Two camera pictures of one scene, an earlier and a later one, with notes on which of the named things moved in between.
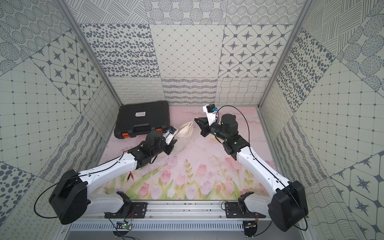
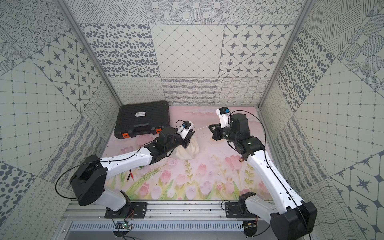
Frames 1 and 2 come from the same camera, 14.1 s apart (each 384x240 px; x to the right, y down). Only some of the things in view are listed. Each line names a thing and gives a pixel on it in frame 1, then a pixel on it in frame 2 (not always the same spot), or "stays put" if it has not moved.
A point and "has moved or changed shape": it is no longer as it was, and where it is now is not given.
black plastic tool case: x=139 y=119 stays put
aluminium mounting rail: x=180 y=210 stays put
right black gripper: x=203 y=123 -> x=217 y=131
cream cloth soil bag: x=183 y=136 has moved or changed shape
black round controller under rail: x=250 y=228 stays put
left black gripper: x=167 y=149 -> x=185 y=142
